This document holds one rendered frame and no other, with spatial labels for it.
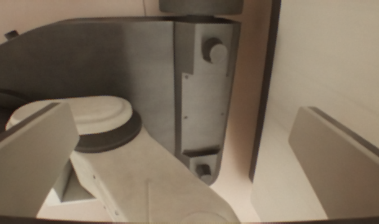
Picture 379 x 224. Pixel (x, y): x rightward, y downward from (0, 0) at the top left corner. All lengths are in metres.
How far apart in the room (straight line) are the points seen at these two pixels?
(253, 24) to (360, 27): 0.35
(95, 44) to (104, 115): 0.17
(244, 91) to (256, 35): 0.20
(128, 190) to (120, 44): 0.29
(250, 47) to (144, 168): 0.54
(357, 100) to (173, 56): 0.37
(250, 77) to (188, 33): 0.39
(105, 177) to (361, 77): 0.44
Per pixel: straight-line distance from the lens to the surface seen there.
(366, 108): 0.44
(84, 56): 0.47
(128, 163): 0.32
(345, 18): 0.46
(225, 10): 0.45
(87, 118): 0.35
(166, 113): 0.52
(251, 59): 0.73
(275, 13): 0.71
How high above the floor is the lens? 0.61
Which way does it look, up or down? 57 degrees down
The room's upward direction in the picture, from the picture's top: 157 degrees clockwise
